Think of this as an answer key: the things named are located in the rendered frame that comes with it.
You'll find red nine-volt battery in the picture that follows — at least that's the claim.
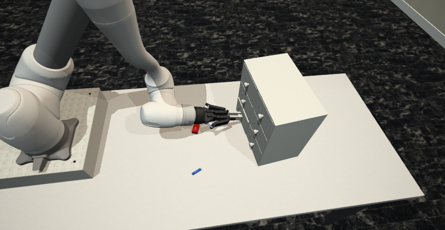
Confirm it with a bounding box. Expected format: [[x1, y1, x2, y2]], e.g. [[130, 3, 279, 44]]
[[192, 124, 199, 134]]

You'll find grey chest of drawers with cream top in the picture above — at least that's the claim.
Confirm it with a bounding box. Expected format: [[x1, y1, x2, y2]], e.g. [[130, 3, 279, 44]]
[[243, 53, 328, 166]]

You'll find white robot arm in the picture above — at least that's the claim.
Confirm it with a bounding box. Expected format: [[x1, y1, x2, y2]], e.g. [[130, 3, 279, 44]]
[[0, 0, 196, 173]]

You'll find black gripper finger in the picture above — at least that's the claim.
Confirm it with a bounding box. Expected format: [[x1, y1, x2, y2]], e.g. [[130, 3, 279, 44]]
[[206, 114, 242, 129], [204, 103, 241, 116]]

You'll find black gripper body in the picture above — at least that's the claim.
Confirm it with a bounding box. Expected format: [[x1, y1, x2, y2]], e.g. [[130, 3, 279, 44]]
[[194, 107, 214, 124]]

